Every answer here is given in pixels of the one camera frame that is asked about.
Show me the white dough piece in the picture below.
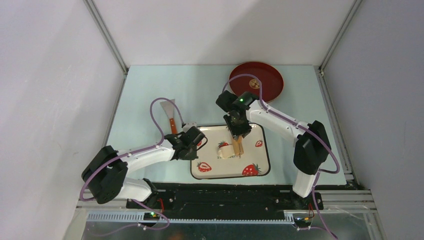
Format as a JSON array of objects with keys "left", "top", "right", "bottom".
[{"left": 217, "top": 145, "right": 244, "bottom": 159}]

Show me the round dark red tray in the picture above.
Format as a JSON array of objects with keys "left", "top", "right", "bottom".
[{"left": 229, "top": 61, "right": 284, "bottom": 103}]

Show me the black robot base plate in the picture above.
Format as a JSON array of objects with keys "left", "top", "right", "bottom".
[{"left": 126, "top": 190, "right": 324, "bottom": 220}]

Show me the left aluminium corner post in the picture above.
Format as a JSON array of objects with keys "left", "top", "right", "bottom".
[{"left": 83, "top": 0, "right": 129, "bottom": 75}]

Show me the aluminium frame rail front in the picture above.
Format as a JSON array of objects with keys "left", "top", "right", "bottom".
[{"left": 64, "top": 190, "right": 386, "bottom": 240}]

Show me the wooden dough roller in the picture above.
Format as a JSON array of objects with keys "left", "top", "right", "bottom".
[{"left": 232, "top": 136, "right": 244, "bottom": 156}]

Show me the right aluminium corner post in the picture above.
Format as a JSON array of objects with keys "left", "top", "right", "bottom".
[{"left": 319, "top": 0, "right": 363, "bottom": 72}]

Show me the white strawberry print tray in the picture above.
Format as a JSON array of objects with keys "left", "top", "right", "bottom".
[{"left": 190, "top": 123, "right": 271, "bottom": 180}]

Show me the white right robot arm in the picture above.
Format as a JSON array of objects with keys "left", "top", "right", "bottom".
[{"left": 215, "top": 90, "right": 334, "bottom": 209}]

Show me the grey slotted cable duct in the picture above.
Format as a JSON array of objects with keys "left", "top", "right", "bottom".
[{"left": 86, "top": 211, "right": 295, "bottom": 225}]

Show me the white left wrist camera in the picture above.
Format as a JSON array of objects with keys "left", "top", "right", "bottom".
[{"left": 182, "top": 122, "right": 197, "bottom": 132}]

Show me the aluminium corner post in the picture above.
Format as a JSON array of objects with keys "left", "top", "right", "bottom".
[
  {"left": 83, "top": 0, "right": 129, "bottom": 75},
  {"left": 319, "top": 0, "right": 363, "bottom": 72}
]

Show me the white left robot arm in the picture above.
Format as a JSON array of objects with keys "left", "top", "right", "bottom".
[{"left": 79, "top": 126, "right": 207, "bottom": 208}]

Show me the steel scraper orange handle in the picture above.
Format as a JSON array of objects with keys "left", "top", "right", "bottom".
[{"left": 160, "top": 100, "right": 178, "bottom": 134}]

